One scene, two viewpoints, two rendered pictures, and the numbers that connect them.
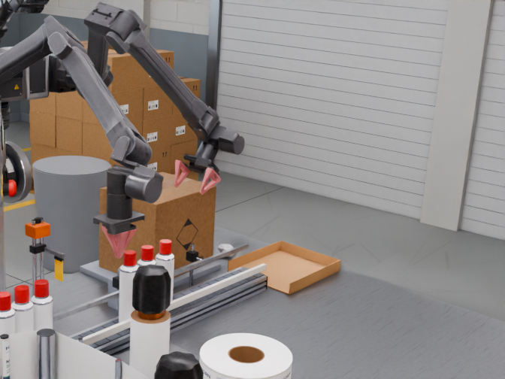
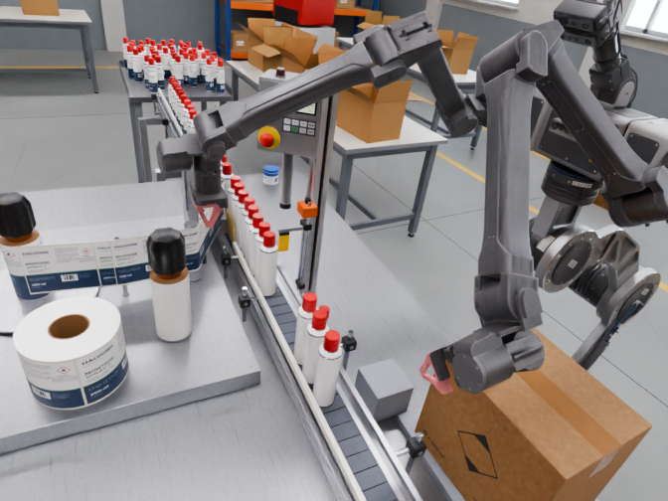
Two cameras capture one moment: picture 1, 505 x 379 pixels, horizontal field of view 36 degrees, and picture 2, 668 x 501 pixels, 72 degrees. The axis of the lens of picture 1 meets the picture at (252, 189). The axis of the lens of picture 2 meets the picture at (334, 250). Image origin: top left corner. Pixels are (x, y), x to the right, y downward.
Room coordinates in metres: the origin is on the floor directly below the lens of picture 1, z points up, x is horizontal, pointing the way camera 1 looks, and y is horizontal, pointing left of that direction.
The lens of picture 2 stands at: (2.28, -0.44, 1.76)
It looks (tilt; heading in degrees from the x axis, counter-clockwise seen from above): 33 degrees down; 113
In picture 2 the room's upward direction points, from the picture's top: 8 degrees clockwise
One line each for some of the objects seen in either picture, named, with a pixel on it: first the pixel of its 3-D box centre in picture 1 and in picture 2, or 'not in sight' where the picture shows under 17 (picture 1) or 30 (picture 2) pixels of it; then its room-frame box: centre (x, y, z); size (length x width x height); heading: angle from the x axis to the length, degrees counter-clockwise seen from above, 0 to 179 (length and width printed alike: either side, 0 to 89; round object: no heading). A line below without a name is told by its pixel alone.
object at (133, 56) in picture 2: not in sight; (170, 61); (-0.21, 2.07, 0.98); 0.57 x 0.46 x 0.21; 53
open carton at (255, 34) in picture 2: not in sight; (267, 45); (-0.25, 3.29, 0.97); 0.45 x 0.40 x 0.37; 59
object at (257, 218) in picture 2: (4, 335); (256, 245); (1.60, 0.54, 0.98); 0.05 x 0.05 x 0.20
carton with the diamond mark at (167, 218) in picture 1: (158, 225); (518, 428); (2.42, 0.30, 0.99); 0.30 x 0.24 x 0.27; 146
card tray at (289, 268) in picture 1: (285, 265); not in sight; (2.48, -0.13, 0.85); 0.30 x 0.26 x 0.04; 143
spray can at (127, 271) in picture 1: (128, 288); (306, 329); (1.91, 0.31, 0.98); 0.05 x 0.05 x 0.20
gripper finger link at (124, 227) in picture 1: (114, 239); (208, 207); (1.63, 0.30, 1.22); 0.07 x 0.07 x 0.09; 53
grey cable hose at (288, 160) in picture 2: not in sight; (287, 175); (1.62, 0.66, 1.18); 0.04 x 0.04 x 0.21
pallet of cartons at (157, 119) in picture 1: (117, 118); not in sight; (6.13, 1.12, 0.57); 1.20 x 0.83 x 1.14; 149
